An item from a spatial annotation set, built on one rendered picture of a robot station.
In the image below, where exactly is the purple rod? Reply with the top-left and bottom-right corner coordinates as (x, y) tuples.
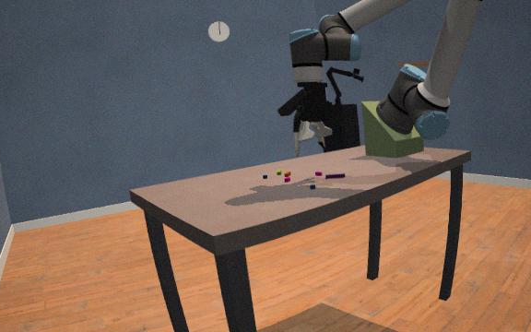
(325, 173), (345, 179)

